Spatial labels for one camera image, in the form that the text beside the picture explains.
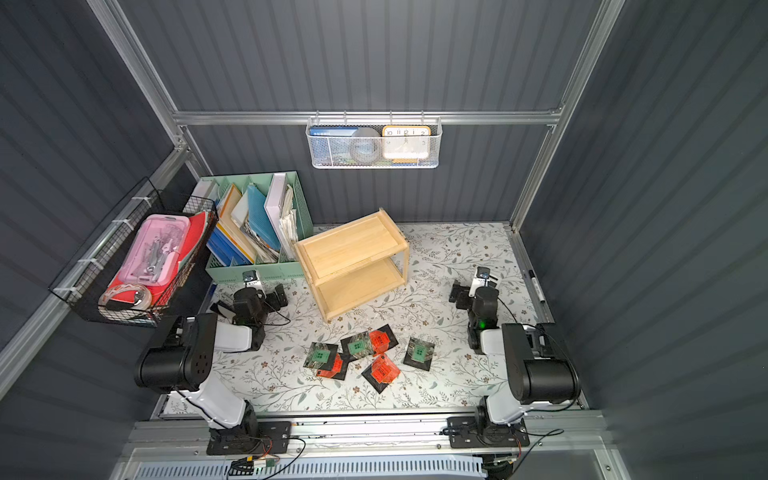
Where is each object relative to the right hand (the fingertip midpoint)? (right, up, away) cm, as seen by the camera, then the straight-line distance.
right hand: (479, 282), depth 93 cm
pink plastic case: (-86, +9, -21) cm, 89 cm away
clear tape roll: (-83, -2, -27) cm, 87 cm away
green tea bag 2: (-37, -18, -4) cm, 41 cm away
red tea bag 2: (-31, -17, -3) cm, 35 cm away
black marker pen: (+25, -3, +14) cm, 29 cm away
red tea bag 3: (-31, -25, -9) cm, 40 cm away
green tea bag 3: (-19, -20, -6) cm, 29 cm away
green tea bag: (-50, -21, -6) cm, 54 cm away
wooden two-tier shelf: (-38, +6, -10) cm, 40 cm away
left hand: (-69, -2, +3) cm, 69 cm away
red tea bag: (-44, -24, -8) cm, 50 cm away
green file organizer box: (-70, +20, +1) cm, 72 cm away
